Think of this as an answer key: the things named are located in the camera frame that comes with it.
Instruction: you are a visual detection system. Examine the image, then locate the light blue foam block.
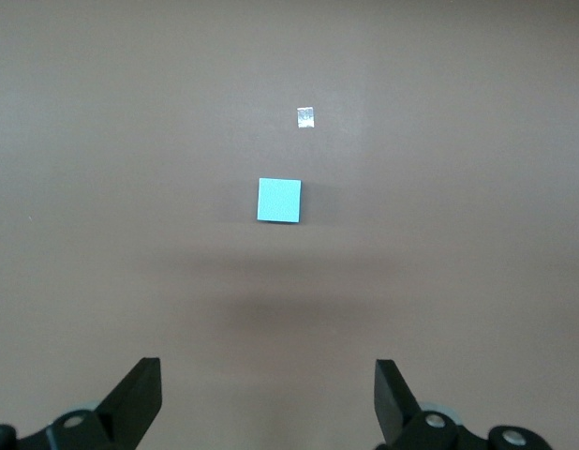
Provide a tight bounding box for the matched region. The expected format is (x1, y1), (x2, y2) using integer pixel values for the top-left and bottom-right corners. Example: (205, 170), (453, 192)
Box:
(255, 177), (304, 226)

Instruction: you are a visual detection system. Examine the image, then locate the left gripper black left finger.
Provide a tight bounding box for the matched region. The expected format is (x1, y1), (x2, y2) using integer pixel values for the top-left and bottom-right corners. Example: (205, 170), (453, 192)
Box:
(0, 357), (163, 450)

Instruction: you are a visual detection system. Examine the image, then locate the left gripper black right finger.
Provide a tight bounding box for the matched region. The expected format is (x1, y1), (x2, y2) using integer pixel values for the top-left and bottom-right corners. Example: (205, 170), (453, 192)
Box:
(374, 359), (554, 450)

